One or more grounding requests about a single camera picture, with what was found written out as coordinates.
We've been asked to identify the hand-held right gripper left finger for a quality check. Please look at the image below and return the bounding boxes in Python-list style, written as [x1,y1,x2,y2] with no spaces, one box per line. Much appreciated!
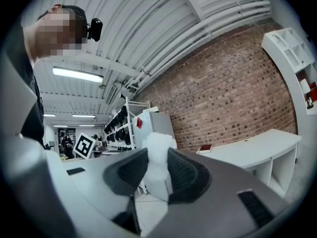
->
[47,147,150,235]

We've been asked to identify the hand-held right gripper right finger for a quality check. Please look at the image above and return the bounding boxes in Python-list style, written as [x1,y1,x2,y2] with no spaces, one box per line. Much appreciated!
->
[148,147,294,238]

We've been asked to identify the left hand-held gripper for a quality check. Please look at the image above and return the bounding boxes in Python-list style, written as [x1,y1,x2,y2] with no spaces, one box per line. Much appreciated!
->
[73,132,98,160]

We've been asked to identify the dark red book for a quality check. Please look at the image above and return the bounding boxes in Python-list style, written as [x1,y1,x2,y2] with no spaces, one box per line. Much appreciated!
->
[198,144,213,155]

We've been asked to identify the pile of black gear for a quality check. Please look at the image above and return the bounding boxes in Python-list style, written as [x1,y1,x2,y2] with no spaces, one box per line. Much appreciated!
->
[104,105,132,146]

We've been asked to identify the grey metal cabinet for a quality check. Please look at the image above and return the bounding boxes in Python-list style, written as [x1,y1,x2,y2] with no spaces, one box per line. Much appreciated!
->
[132,110,175,150]

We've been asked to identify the ceiling air vent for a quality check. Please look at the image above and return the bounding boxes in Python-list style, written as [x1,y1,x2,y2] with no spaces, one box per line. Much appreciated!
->
[105,83,117,106]

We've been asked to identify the person's black shirt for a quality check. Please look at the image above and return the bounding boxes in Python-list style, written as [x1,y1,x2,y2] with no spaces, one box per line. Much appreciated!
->
[7,21,45,147]

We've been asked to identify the white metal storage rack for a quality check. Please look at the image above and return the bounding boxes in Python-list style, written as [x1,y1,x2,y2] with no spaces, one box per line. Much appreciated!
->
[104,97,152,151]

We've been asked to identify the large ceiling strip light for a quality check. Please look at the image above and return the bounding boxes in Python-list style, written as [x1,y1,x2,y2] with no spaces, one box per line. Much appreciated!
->
[52,66,104,83]

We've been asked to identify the white desk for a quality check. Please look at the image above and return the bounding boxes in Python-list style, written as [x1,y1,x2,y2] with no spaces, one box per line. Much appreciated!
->
[197,128,303,198]

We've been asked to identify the person's head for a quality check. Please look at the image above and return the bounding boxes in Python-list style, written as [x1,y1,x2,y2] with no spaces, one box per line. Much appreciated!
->
[23,3,89,66]

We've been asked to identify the brass ornament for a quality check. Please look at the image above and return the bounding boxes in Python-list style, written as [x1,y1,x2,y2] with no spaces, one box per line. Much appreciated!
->
[305,93,314,110]

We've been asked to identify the small white lamp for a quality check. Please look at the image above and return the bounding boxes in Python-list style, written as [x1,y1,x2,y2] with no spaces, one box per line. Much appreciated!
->
[299,79,310,94]

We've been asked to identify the white cubby shelf unit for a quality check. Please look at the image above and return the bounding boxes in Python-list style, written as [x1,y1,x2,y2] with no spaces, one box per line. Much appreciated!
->
[261,27,317,116]

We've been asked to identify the red box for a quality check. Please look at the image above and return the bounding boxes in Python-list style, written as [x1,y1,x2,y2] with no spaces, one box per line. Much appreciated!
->
[308,82,317,103]

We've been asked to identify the bundle of white ceiling pipes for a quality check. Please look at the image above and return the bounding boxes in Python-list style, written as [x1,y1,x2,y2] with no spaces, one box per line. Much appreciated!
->
[137,0,272,84]

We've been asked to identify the black head-mounted camera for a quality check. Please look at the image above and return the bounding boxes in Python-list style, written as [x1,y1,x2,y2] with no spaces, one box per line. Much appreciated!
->
[87,17,104,42]

